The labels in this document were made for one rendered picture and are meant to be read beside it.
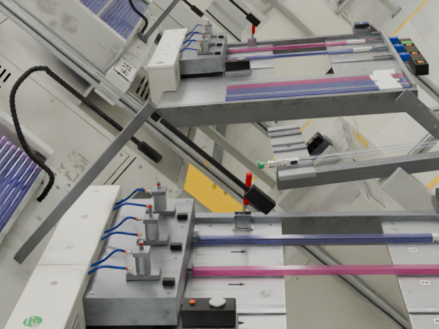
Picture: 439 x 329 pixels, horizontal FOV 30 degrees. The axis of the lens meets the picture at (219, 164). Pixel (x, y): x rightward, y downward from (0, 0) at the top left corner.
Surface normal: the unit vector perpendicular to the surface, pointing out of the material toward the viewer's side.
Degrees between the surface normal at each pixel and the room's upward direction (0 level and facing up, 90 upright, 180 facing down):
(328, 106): 90
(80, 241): 48
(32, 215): 90
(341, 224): 90
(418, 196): 90
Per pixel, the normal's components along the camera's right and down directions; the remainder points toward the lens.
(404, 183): 0.01, 0.31
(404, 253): -0.04, -0.93
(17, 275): 0.65, -0.69
